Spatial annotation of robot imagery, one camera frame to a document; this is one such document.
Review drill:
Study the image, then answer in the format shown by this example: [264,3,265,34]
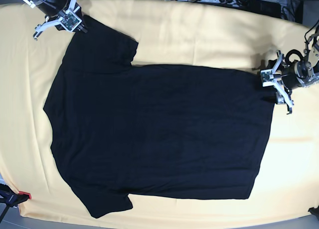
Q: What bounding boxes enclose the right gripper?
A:
[33,0,88,41]

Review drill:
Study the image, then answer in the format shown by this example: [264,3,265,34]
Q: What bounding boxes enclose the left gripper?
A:
[266,49,319,114]

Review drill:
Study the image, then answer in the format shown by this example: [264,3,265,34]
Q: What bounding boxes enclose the dark navy T-shirt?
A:
[43,16,274,218]

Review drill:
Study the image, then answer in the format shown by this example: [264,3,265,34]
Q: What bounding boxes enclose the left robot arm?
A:
[260,23,319,114]

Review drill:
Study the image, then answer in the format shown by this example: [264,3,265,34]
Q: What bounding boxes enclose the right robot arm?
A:
[22,0,87,40]

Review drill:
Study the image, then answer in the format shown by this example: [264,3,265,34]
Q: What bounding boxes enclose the black box on desk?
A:
[245,0,282,18]

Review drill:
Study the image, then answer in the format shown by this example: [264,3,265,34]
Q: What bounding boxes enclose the black clamp at corner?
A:
[308,207,319,220]

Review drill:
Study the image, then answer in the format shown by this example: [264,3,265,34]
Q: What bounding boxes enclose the black red table clamp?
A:
[0,184,31,207]

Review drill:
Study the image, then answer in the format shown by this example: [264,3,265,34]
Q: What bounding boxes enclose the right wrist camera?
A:
[60,11,82,32]

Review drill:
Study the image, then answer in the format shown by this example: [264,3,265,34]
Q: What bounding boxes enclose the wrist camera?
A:
[60,11,82,32]
[260,69,274,87]

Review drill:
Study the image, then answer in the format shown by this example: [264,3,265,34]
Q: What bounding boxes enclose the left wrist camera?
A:
[260,69,274,87]

